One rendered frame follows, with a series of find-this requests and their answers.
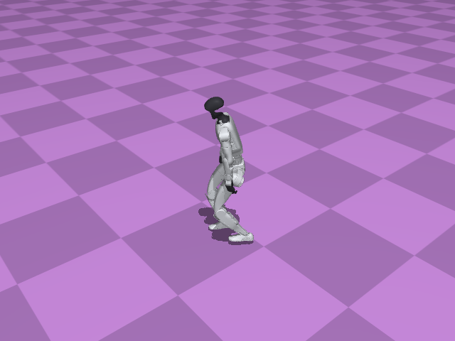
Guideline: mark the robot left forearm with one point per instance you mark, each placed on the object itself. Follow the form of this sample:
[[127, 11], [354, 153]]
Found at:
[[228, 172]]

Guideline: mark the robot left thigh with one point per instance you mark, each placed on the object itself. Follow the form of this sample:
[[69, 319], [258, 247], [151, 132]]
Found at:
[[223, 194]]

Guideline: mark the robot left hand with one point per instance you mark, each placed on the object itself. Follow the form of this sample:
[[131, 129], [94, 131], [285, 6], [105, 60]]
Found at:
[[231, 188]]

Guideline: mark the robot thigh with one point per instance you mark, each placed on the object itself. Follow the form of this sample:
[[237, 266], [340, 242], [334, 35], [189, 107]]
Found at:
[[223, 194], [215, 180]]

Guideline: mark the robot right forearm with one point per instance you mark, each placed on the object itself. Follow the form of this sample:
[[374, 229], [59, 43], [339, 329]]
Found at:
[[221, 153]]

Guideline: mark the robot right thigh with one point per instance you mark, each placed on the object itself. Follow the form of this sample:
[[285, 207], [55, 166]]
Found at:
[[215, 180]]

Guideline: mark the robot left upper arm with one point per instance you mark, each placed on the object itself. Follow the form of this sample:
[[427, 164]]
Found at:
[[224, 137]]

